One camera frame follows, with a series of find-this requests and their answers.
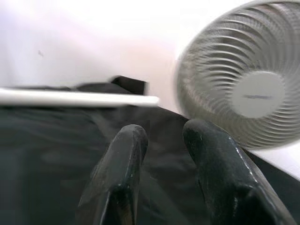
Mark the white tapered table leg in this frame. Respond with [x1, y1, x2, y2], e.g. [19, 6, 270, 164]
[0, 88, 160, 108]

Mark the white pedestal fan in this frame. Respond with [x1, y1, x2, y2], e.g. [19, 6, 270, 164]
[174, 0, 300, 150]

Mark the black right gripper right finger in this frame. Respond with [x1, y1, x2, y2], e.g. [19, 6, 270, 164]
[182, 119, 297, 225]

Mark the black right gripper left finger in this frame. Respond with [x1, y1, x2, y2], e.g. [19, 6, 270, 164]
[78, 124, 149, 225]

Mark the black table cloth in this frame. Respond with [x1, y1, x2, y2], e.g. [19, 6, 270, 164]
[0, 75, 300, 225]

